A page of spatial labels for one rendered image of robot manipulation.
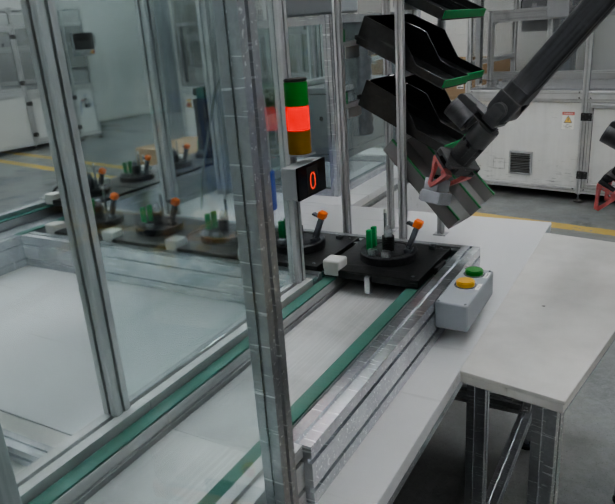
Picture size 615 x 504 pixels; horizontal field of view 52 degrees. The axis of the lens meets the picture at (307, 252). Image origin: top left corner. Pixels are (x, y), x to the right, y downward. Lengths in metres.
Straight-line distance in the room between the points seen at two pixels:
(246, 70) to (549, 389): 0.86
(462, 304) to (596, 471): 1.31
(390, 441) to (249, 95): 0.67
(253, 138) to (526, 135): 5.19
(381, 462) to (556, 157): 4.83
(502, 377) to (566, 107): 4.48
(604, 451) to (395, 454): 1.63
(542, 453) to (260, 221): 0.86
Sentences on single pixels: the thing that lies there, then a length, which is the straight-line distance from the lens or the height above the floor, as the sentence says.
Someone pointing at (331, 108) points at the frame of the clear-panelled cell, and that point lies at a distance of 2.51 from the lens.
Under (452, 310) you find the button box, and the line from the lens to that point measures 1.34.
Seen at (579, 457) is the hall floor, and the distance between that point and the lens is 2.58.
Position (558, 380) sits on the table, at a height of 0.86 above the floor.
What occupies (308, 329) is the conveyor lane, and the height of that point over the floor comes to 0.92.
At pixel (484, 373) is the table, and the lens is 1.30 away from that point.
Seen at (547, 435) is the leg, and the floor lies 0.76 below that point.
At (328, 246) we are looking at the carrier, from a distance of 1.66.
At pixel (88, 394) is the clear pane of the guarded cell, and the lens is 0.53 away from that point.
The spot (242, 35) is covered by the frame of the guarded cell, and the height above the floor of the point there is 1.51.
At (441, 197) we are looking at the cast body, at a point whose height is 1.10.
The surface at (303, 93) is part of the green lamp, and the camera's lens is 1.34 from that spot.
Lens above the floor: 1.51
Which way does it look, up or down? 19 degrees down
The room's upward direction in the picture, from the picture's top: 4 degrees counter-clockwise
